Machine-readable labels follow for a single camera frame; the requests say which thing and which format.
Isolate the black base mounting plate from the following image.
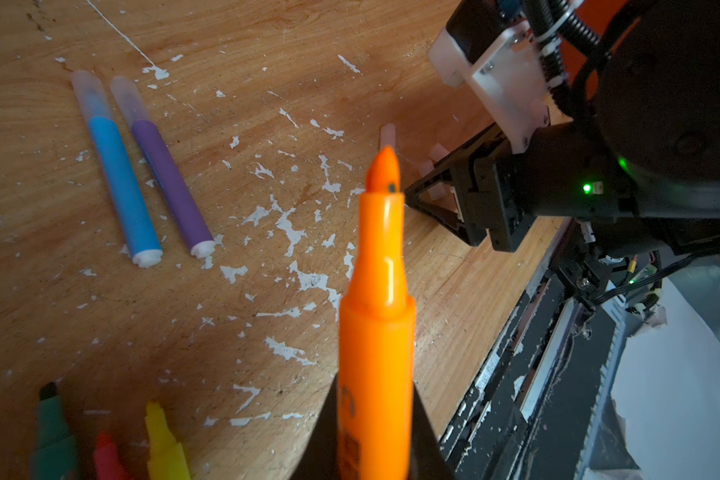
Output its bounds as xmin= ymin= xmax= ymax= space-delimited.
xmin=440 ymin=272 xmax=627 ymax=479

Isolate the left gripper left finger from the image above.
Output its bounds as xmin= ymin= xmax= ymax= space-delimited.
xmin=290 ymin=377 xmax=340 ymax=480

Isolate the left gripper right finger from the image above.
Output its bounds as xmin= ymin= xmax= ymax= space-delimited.
xmin=409 ymin=389 xmax=454 ymax=480

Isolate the yellow marker pen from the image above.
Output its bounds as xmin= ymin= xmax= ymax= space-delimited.
xmin=144 ymin=401 xmax=191 ymax=480

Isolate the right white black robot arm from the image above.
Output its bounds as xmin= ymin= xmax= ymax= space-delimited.
xmin=405 ymin=1 xmax=720 ymax=257

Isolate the blue marker pen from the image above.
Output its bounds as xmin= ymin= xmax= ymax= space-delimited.
xmin=71 ymin=70 xmax=163 ymax=268

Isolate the purple marker pen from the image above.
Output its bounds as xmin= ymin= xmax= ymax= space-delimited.
xmin=110 ymin=76 xmax=216 ymax=259

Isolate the orange marker pen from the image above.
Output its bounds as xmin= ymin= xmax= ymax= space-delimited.
xmin=337 ymin=147 xmax=416 ymax=479

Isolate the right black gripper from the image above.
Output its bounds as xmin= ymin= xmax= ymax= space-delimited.
xmin=404 ymin=123 xmax=636 ymax=252

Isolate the pink marker pen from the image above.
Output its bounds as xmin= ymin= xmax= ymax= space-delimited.
xmin=93 ymin=432 xmax=131 ymax=480

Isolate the green marker pen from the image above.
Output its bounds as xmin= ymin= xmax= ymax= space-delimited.
xmin=30 ymin=382 xmax=79 ymax=480

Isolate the clear pen cap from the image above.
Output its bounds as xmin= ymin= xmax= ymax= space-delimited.
xmin=429 ymin=143 xmax=450 ymax=163
xmin=379 ymin=123 xmax=396 ymax=150
xmin=418 ymin=160 xmax=451 ymax=202

